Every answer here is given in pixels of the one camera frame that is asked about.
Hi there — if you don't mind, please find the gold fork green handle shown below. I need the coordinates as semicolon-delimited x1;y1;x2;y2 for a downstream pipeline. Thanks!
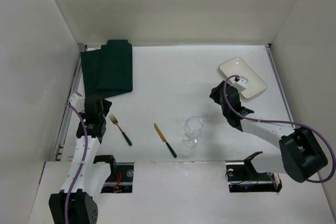
109;114;133;146

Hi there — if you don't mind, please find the white rectangular plate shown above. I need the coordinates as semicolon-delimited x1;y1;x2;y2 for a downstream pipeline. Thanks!
219;57;267;99

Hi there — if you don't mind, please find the clear wine glass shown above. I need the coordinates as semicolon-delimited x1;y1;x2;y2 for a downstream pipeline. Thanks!
183;116;203;148

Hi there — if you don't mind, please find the dark green cloth placemat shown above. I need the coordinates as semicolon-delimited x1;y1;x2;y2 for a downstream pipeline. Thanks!
81;40;133;98

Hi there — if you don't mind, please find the gold knife green handle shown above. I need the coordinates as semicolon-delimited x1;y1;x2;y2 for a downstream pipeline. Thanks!
154;123;177;158

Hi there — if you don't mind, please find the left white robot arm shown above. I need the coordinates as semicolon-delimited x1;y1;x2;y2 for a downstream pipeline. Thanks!
49;93;116;223

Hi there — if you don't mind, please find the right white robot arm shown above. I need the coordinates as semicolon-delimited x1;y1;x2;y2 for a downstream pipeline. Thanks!
210;81;328;183

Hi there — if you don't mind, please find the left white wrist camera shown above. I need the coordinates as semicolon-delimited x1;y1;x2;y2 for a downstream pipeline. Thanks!
68;93;85;112

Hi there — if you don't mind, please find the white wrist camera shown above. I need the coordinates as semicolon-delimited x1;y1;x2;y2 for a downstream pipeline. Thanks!
68;93;85;112
232;76;248;93

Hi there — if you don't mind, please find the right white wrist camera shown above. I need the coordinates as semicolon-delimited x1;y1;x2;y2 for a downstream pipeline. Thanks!
232;76;248;93

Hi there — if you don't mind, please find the left aluminium table rail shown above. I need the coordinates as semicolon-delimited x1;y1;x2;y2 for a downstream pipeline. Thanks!
51;43;87;161

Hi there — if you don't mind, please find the aluminium table rail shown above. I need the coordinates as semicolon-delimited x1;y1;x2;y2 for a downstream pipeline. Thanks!
265;44;293;122
51;43;87;161

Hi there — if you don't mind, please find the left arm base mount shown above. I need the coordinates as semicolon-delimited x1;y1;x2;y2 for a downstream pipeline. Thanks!
101;163;134;194

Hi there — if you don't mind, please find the right aluminium table rail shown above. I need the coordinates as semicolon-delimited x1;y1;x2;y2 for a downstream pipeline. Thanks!
265;44;293;122

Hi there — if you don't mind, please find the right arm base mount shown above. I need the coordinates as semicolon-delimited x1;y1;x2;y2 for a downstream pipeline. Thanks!
225;162;282;193

